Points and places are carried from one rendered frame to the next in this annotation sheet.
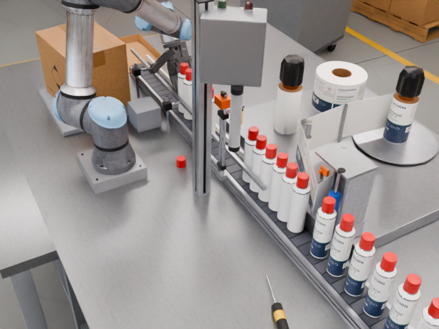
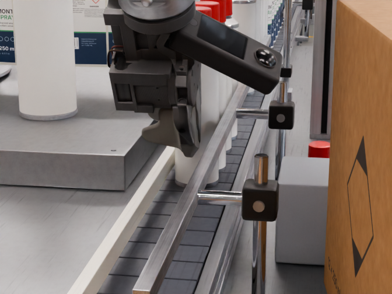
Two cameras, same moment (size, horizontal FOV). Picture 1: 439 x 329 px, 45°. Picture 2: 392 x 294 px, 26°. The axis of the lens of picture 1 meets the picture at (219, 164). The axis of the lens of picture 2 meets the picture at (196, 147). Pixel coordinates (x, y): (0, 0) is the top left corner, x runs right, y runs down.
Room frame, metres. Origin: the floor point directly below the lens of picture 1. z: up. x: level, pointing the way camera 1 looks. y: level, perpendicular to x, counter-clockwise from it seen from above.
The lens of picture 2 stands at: (2.51, 0.75, 1.20)
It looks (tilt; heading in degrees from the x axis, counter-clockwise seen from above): 16 degrees down; 220
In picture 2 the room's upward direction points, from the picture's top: straight up
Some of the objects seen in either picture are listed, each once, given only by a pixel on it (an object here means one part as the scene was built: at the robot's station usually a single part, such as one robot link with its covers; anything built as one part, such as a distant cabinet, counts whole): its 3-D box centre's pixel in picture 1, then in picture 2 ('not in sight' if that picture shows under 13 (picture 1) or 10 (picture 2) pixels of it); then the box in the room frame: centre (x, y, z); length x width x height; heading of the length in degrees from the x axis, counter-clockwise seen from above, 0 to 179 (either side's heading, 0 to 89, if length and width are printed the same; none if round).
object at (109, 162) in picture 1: (112, 149); not in sight; (1.45, 0.37, 0.93); 0.15 x 0.15 x 0.10
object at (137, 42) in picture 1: (127, 53); not in sight; (2.32, 0.46, 0.85); 0.30 x 0.26 x 0.04; 31
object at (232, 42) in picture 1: (232, 46); not in sight; (1.33, -0.03, 1.38); 0.17 x 0.10 x 0.19; 86
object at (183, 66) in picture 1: (184, 88); (196, 97); (1.78, 0.14, 0.98); 0.05 x 0.05 x 0.20
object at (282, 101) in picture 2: (172, 113); (262, 148); (1.71, 0.19, 0.91); 0.07 x 0.03 x 0.17; 121
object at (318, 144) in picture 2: (181, 161); (319, 154); (1.49, 0.14, 0.85); 0.03 x 0.03 x 0.03
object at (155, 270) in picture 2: (185, 106); (236, 105); (1.69, 0.13, 0.96); 1.07 x 0.01 x 0.01; 31
